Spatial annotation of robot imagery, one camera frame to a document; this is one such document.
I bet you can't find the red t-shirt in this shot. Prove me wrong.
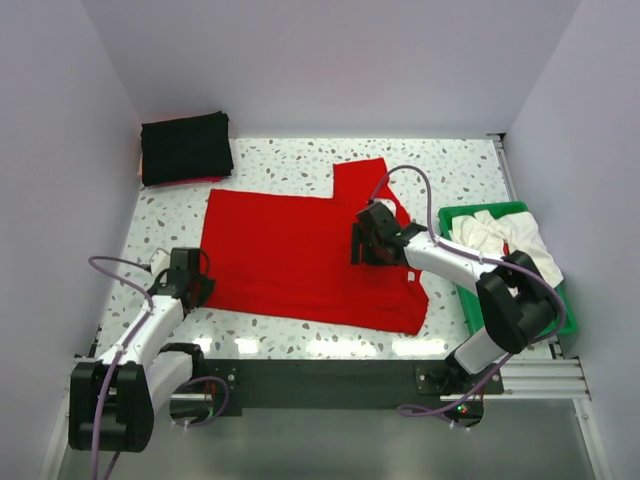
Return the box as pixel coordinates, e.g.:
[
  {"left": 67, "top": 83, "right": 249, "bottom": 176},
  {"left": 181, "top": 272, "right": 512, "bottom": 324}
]
[{"left": 201, "top": 158, "right": 428, "bottom": 335}]

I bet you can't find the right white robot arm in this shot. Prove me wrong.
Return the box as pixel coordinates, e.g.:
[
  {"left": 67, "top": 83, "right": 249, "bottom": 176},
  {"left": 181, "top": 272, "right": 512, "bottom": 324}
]
[{"left": 352, "top": 201, "right": 566, "bottom": 393}]

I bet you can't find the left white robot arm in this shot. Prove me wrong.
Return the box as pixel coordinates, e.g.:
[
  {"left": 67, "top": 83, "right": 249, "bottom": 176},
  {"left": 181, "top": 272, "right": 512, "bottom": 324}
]
[{"left": 68, "top": 247, "right": 215, "bottom": 452}]

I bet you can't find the green plastic bin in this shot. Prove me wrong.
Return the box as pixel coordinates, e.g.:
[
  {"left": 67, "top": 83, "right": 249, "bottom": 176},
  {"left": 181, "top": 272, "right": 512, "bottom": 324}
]
[{"left": 437, "top": 200, "right": 579, "bottom": 344}]

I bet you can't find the folded black t-shirt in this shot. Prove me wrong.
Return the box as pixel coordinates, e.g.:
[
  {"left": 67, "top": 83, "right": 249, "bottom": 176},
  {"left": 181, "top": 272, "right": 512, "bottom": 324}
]
[{"left": 141, "top": 111, "right": 234, "bottom": 187}]

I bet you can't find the white t-shirt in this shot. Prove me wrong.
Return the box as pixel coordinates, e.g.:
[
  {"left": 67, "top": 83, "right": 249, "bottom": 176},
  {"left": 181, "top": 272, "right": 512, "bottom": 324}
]
[{"left": 448, "top": 209, "right": 564, "bottom": 288}]

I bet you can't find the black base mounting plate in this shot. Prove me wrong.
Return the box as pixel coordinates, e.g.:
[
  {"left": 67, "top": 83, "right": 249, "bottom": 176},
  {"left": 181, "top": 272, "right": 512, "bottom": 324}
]
[{"left": 168, "top": 357, "right": 504, "bottom": 429}]

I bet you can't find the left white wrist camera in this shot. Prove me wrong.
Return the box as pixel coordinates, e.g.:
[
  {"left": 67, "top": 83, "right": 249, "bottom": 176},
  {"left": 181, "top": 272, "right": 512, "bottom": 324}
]
[{"left": 148, "top": 248, "right": 170, "bottom": 275}]

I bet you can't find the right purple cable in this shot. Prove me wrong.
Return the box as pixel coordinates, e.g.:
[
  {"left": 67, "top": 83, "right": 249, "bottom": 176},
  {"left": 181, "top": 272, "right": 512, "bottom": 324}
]
[{"left": 367, "top": 164, "right": 569, "bottom": 429}]

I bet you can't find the aluminium frame rail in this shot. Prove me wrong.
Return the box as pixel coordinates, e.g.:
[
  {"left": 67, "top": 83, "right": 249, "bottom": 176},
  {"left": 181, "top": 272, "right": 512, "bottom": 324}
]
[{"left": 169, "top": 355, "right": 594, "bottom": 401}]

